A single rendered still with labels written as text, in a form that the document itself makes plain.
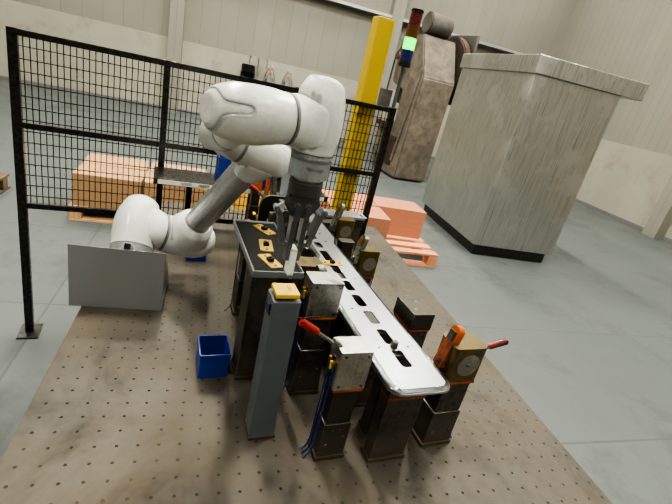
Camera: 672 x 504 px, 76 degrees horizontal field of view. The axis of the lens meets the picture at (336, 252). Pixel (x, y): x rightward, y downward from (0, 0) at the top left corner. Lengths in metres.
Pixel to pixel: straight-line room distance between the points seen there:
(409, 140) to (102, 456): 8.00
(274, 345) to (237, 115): 0.58
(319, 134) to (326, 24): 10.95
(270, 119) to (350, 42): 11.15
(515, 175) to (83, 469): 4.99
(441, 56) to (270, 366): 8.20
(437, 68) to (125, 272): 7.73
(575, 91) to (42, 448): 5.42
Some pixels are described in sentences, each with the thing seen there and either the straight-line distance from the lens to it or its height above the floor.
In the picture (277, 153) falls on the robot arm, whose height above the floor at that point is 1.39.
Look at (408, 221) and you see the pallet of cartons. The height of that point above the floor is 0.34.
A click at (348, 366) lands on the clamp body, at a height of 1.02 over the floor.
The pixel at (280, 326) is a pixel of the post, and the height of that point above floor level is 1.07.
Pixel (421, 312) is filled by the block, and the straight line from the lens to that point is 1.43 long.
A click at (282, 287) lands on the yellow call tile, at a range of 1.08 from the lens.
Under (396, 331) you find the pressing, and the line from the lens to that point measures 1.34.
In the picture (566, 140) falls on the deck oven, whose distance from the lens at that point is 5.73.
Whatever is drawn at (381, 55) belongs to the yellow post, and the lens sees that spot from 2.69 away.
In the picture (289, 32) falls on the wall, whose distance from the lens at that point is 11.65.
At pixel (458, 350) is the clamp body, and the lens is 1.25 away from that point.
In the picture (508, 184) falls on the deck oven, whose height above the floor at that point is 0.93.
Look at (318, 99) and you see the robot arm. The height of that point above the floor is 1.61.
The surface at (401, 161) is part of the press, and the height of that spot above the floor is 0.38.
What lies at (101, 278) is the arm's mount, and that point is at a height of 0.82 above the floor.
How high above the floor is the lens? 1.67
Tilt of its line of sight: 22 degrees down
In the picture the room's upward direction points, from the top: 13 degrees clockwise
